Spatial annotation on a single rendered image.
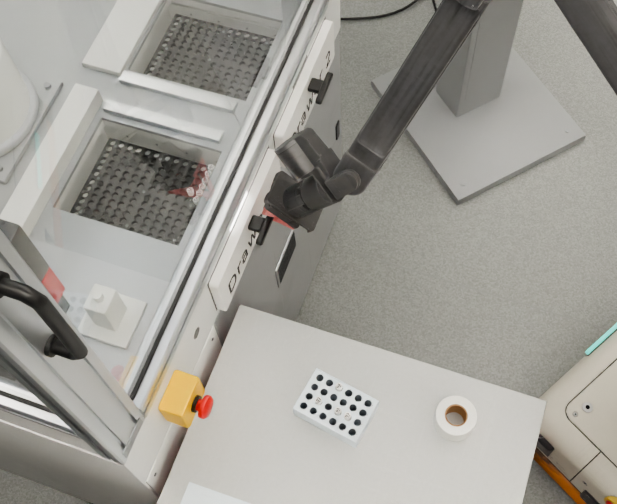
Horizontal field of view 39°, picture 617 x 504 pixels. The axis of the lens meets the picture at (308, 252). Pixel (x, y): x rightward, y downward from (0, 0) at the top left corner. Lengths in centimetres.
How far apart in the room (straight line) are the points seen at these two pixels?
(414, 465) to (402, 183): 126
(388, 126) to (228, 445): 62
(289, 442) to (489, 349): 100
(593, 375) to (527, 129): 89
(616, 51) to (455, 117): 156
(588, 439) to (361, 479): 73
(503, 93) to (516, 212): 40
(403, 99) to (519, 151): 143
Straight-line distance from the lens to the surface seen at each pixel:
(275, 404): 158
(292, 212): 148
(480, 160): 267
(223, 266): 150
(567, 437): 212
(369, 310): 246
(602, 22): 121
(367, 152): 134
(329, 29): 177
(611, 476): 212
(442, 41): 125
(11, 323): 92
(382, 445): 156
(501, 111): 277
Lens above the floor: 227
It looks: 64 degrees down
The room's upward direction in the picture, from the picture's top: 6 degrees counter-clockwise
